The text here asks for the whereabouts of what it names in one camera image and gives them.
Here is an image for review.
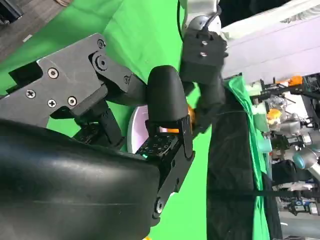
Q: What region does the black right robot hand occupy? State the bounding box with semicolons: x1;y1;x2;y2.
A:
0;32;196;240

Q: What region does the black backdrop cloth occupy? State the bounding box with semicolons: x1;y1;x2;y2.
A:
206;74;285;240

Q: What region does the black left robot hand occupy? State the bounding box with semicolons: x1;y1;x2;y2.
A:
192;74;228;133

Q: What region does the orange and white bread roll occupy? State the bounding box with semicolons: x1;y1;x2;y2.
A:
159;104;199;134

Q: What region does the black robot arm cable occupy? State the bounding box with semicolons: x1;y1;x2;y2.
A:
176;0;186;41

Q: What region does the green table cloth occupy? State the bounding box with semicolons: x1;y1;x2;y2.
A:
0;0;272;240

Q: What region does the lilac plate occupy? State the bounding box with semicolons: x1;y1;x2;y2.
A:
126;104;173;155

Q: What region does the orange workshop device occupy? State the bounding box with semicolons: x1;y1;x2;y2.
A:
286;75;305;88

